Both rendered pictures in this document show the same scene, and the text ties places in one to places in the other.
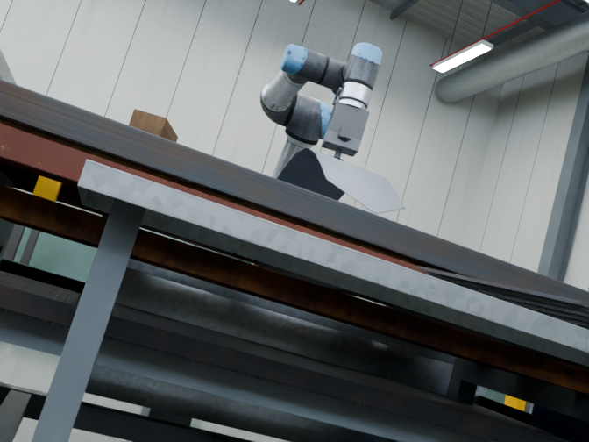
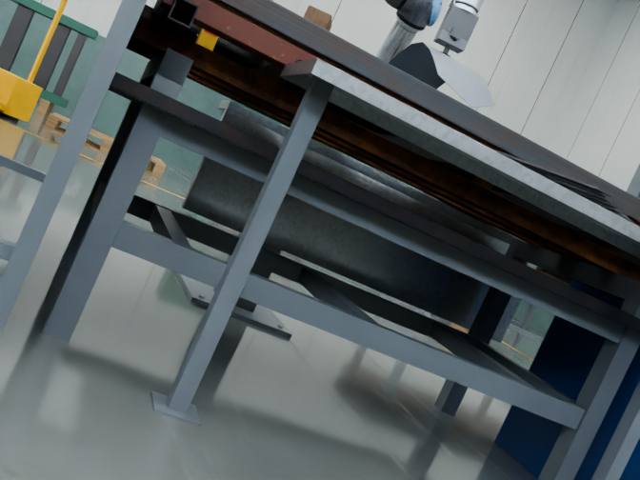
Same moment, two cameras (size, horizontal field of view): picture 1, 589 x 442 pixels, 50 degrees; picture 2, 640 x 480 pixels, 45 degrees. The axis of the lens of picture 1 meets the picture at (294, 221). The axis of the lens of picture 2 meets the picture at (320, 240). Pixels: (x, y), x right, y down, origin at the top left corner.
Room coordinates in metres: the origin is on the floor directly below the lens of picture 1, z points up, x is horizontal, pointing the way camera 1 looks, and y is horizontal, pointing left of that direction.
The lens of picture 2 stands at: (-0.76, 0.15, 0.53)
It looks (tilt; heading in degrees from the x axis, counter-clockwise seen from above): 3 degrees down; 357
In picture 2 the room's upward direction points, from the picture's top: 25 degrees clockwise
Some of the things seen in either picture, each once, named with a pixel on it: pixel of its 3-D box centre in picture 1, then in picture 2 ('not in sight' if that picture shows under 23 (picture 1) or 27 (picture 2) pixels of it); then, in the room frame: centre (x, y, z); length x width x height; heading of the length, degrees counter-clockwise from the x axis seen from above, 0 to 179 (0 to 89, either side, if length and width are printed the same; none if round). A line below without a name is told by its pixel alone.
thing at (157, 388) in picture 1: (294, 379); (372, 234); (1.93, -0.13, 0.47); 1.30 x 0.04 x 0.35; 106
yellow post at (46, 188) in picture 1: (47, 188); (204, 46); (1.50, 0.59, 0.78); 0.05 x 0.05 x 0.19; 16
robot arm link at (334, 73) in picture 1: (343, 78); not in sight; (1.57, -0.02, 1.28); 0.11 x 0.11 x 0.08; 13
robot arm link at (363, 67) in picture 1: (362, 68); not in sight; (1.48, -0.05, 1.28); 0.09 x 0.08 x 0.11; 13
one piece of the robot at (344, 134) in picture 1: (345, 125); (456, 26); (1.47, -0.05, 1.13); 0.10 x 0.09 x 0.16; 4
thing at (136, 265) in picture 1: (303, 315); (388, 183); (2.01, -0.11, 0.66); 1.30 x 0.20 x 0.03; 106
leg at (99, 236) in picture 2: not in sight; (117, 195); (0.94, 0.52, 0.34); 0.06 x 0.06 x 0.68; 16
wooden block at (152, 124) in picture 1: (152, 136); (316, 25); (1.11, 0.29, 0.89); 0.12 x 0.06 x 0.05; 179
